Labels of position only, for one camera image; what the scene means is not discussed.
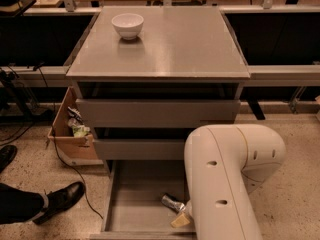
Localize crumpled trash in box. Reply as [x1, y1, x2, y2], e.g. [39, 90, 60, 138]
[67, 106, 90, 137]

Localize grey top drawer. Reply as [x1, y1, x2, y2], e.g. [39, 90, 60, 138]
[76, 99, 240, 128]

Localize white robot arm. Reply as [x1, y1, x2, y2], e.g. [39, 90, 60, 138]
[171, 124, 286, 240]

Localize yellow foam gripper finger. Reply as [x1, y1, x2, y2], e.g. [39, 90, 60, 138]
[170, 212, 191, 228]

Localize grey drawer cabinet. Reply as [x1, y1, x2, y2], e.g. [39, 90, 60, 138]
[65, 5, 251, 240]

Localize black floor cable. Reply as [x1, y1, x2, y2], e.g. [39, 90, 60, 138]
[36, 65, 104, 220]

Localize white ceramic bowl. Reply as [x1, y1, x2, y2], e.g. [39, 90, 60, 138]
[111, 13, 144, 40]

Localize grey middle drawer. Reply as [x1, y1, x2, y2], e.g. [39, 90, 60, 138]
[93, 139, 184, 160]

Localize grey open bottom drawer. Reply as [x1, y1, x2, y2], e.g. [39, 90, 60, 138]
[90, 160, 197, 240]

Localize black leather shoe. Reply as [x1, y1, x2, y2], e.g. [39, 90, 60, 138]
[33, 182, 85, 225]

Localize cardboard box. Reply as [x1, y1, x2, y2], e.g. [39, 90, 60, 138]
[48, 87, 102, 166]

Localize dark trouser leg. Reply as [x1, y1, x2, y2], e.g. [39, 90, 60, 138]
[0, 183, 49, 224]

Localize black stand at left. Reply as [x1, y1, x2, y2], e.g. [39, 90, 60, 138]
[0, 69, 53, 122]

